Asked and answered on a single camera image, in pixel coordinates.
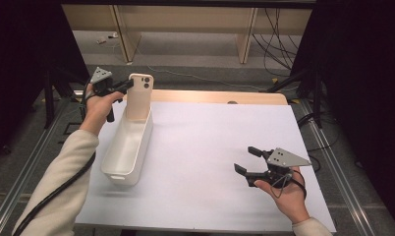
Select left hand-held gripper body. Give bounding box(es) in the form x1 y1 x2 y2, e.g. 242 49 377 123
88 66 119 123

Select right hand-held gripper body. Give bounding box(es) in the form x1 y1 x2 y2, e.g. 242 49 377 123
244 147 313 190

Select white plastic storage box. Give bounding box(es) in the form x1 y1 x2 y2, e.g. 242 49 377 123
100 101 154 187

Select person's left hand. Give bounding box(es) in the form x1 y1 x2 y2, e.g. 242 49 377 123
79 83 125 136

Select person's right hand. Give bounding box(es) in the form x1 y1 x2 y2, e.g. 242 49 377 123
254 166 311 226

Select white table sheet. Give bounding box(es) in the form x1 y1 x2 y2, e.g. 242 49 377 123
75 100 337 234

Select black tripod stand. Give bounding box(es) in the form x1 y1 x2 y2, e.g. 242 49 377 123
265 68 324 129
42 65 103 130

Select black curtain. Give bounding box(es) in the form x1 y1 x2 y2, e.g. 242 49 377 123
289 0 395 227
0 0 92 160

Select beige wooden desk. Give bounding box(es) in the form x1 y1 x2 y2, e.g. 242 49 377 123
61 3 312 65

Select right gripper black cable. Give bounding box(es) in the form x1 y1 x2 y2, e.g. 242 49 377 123
269 170 309 201

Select black floor cable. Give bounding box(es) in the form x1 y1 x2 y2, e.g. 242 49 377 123
297 111 339 172

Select white floor cable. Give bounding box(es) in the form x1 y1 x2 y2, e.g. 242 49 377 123
145 64 272 92

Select bundle of black cables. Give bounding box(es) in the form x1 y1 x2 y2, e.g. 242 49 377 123
252 8 301 79

